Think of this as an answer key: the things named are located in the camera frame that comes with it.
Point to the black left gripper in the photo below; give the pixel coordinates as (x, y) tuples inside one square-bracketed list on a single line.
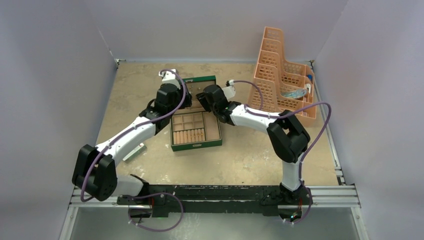
[(187, 103)]

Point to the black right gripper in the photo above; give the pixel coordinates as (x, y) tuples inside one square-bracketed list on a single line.
[(203, 100)]

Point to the green jewelry box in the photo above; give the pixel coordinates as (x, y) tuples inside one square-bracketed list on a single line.
[(193, 127)]

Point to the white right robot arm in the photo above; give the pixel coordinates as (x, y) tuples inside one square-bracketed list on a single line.
[(288, 137)]

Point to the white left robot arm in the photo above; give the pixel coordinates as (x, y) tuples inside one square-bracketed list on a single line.
[(95, 169)]

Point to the peach plastic file organizer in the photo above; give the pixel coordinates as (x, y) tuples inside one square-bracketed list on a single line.
[(274, 74)]

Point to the blue item in organizer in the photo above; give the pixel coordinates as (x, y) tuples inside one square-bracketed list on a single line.
[(295, 94)]

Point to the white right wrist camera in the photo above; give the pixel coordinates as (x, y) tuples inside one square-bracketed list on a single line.
[(229, 89)]

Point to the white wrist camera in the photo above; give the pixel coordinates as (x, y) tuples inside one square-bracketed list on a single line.
[(229, 89), (168, 77)]

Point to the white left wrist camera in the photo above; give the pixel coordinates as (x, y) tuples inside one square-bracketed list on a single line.
[(168, 77)]

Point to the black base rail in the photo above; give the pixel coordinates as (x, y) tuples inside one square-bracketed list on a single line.
[(268, 200)]

